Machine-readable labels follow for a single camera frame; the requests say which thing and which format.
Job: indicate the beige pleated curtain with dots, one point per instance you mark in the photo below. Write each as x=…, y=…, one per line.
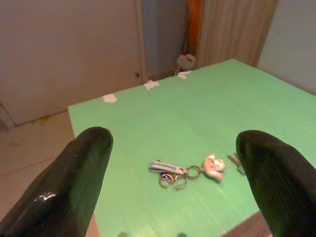
x=234, y=32

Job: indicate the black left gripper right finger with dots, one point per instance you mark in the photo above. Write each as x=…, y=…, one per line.
x=279, y=182

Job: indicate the white door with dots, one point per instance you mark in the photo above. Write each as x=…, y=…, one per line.
x=69, y=56

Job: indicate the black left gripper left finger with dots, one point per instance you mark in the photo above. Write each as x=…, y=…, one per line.
x=61, y=182

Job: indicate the orange red upright object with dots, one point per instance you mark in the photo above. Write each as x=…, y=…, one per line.
x=192, y=22

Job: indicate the white tape piece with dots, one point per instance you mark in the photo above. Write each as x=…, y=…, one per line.
x=185, y=74
x=151, y=85
x=109, y=98

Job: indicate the white jug with red cap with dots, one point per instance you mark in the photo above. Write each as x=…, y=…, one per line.
x=186, y=61

